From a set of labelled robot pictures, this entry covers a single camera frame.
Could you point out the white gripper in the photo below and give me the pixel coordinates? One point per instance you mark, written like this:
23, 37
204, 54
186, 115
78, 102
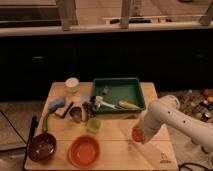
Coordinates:
147, 134

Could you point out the red apple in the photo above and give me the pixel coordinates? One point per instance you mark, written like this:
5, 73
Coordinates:
137, 135

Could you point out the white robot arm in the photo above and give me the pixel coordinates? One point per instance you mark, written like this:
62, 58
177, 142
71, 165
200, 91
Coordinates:
165, 110

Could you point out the red orange bowl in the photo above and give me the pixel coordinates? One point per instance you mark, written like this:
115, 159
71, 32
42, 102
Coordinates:
84, 152

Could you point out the dark maroon bowl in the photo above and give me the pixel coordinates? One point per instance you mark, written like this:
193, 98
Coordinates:
42, 147

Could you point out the yellow corn toy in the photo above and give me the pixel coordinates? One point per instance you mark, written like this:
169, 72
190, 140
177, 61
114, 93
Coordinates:
127, 105

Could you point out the green plastic tray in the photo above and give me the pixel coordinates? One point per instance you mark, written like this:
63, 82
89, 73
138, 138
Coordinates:
120, 89

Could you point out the spice bottles cluster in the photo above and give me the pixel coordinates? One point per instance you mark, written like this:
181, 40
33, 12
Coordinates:
198, 104

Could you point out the small green cup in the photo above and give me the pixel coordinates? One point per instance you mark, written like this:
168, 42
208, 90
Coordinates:
93, 125

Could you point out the small grey object in tray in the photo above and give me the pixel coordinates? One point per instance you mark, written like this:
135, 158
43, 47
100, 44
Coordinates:
105, 90

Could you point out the brown pinecone-like object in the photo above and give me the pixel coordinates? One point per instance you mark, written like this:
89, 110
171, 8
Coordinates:
88, 110

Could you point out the small metal cup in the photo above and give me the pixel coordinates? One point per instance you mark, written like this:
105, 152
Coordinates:
76, 114

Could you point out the black stick tool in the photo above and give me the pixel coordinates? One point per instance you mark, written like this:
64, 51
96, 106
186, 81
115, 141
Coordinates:
61, 112

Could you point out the white cup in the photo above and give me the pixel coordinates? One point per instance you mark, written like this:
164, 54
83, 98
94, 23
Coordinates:
72, 84

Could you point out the green handled utensil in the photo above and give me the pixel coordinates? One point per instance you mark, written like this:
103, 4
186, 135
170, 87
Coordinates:
45, 123

